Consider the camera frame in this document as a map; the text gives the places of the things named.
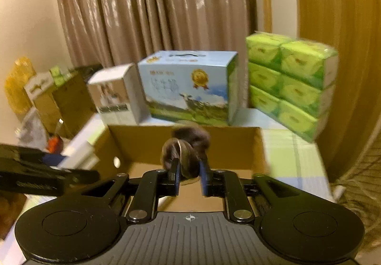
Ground silver foil bag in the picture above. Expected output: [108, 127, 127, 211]
[15, 110, 49, 147]

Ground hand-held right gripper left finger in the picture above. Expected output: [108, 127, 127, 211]
[80, 157, 181, 223]

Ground dark brown fuzzy sock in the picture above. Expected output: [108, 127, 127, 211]
[161, 125, 212, 180]

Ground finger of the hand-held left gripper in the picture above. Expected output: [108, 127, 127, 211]
[30, 147, 69, 167]
[58, 168, 100, 187]

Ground small white product box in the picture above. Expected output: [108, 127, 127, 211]
[87, 63, 151, 126]

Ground plain brown cardboard box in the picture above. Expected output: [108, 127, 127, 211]
[52, 64, 104, 138]

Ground green tissue multipack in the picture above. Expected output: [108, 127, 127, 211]
[245, 32, 339, 143]

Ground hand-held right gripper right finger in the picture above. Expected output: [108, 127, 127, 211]
[199, 159, 300, 223]

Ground blue milk carton box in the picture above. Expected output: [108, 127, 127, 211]
[137, 50, 239, 128]

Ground wooden stick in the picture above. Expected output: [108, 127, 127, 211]
[262, 0, 273, 35]

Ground orange packet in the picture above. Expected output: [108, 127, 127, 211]
[48, 135, 65, 154]

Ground small green tissue pack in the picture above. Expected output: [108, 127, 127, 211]
[49, 65, 75, 88]

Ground yellow plastic bag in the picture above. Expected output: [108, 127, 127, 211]
[4, 57, 39, 114]

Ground wooden door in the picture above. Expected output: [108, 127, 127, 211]
[292, 0, 381, 190]

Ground brown wicker basket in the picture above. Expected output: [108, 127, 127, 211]
[329, 146, 381, 255]

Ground beige pleated curtain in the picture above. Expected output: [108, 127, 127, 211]
[53, 0, 257, 69]

